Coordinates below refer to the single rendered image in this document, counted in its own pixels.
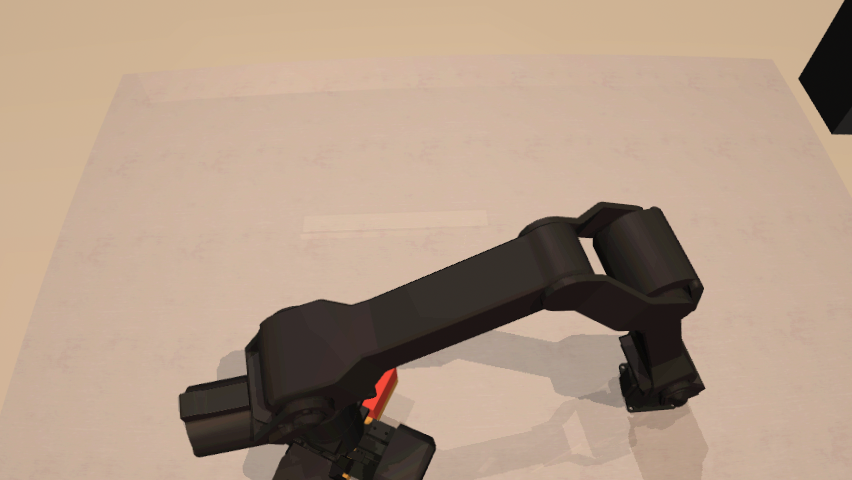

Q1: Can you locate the orange bar with red end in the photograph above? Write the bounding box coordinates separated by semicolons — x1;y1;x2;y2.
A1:
362;368;398;424

